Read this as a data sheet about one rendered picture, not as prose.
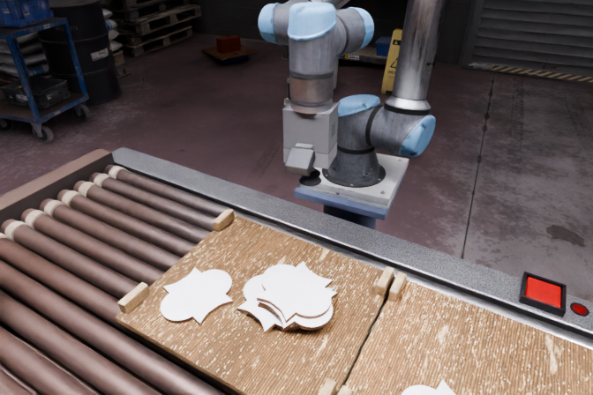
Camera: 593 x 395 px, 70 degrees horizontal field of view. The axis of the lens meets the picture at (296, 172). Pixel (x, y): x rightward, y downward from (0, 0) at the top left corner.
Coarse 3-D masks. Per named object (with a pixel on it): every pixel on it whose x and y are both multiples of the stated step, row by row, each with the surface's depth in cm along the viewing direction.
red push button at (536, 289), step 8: (528, 280) 84; (536, 280) 84; (528, 288) 82; (536, 288) 82; (544, 288) 82; (552, 288) 82; (560, 288) 83; (536, 296) 81; (544, 296) 81; (552, 296) 81; (552, 304) 79
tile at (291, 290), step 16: (272, 272) 79; (288, 272) 79; (304, 272) 79; (272, 288) 76; (288, 288) 76; (304, 288) 76; (320, 288) 76; (272, 304) 74; (288, 304) 73; (304, 304) 73; (320, 304) 73; (288, 320) 71
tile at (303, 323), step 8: (264, 304) 74; (280, 312) 73; (328, 312) 73; (296, 320) 71; (304, 320) 71; (312, 320) 71; (320, 320) 71; (328, 320) 71; (304, 328) 70; (312, 328) 70
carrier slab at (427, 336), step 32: (416, 288) 82; (384, 320) 75; (416, 320) 75; (448, 320) 75; (480, 320) 75; (512, 320) 75; (384, 352) 70; (416, 352) 70; (448, 352) 70; (480, 352) 70; (512, 352) 70; (544, 352) 70; (576, 352) 70; (352, 384) 65; (384, 384) 65; (416, 384) 65; (448, 384) 65; (480, 384) 65; (512, 384) 65; (544, 384) 65; (576, 384) 65
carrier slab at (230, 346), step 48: (240, 240) 94; (288, 240) 94; (240, 288) 82; (336, 288) 82; (144, 336) 73; (192, 336) 72; (240, 336) 72; (288, 336) 72; (336, 336) 72; (240, 384) 65; (288, 384) 65; (336, 384) 65
